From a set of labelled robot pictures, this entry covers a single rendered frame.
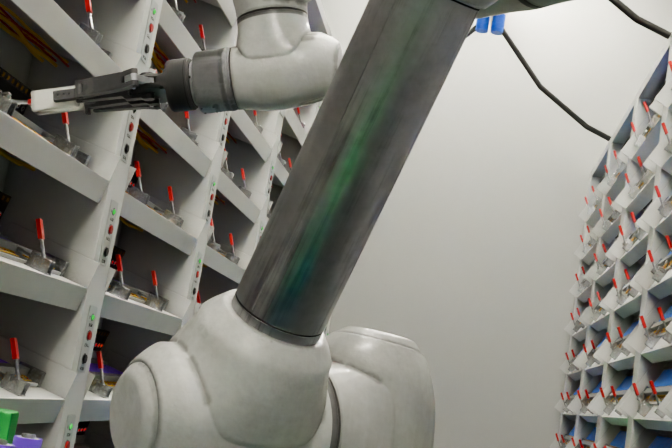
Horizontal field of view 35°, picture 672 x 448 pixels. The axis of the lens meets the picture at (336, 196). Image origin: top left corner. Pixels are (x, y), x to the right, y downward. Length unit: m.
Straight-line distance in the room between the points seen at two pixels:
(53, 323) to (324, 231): 1.05
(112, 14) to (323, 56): 0.72
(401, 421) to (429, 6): 0.48
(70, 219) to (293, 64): 0.71
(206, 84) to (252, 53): 0.08
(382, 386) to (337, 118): 0.34
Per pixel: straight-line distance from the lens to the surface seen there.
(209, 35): 2.82
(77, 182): 1.90
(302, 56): 1.48
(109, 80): 1.53
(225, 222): 3.41
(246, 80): 1.49
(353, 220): 1.04
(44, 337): 2.03
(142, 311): 2.36
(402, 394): 1.23
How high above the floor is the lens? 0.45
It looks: 10 degrees up
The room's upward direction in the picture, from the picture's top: 9 degrees clockwise
